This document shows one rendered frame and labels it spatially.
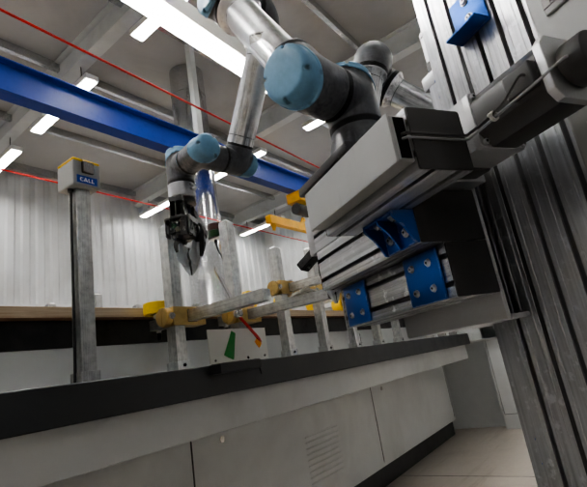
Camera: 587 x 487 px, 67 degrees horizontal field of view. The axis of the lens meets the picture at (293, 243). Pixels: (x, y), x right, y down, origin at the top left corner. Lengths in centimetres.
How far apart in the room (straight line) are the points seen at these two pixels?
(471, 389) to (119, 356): 300
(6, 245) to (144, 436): 805
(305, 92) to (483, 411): 331
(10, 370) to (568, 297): 115
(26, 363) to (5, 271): 773
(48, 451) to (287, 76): 86
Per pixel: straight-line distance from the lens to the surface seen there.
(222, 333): 135
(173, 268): 129
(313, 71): 89
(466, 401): 392
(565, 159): 80
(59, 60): 705
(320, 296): 129
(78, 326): 111
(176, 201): 124
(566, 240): 79
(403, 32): 720
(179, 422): 126
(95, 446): 112
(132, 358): 143
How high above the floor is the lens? 66
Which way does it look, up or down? 15 degrees up
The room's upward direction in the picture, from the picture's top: 9 degrees counter-clockwise
